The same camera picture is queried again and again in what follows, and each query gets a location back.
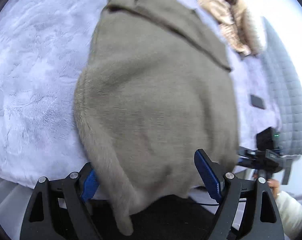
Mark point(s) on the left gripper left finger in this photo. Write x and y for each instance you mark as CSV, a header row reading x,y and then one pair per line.
x,y
59,209

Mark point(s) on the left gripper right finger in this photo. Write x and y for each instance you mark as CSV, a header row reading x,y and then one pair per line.
x,y
261,218

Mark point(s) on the olive brown knit sweater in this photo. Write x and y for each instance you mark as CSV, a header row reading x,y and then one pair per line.
x,y
156,88

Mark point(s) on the person's right hand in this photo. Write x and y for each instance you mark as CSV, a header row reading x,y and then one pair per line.
x,y
274,185

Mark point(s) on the white puffer jacket sleeve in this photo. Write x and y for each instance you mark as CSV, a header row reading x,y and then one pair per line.
x,y
290,211

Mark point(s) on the grey quilted blanket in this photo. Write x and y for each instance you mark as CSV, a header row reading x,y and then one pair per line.
x,y
285,91

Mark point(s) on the cream striped knit sweater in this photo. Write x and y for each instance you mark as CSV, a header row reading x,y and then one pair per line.
x,y
240,25

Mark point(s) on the black camera box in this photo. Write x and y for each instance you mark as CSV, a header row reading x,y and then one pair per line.
x,y
268,139

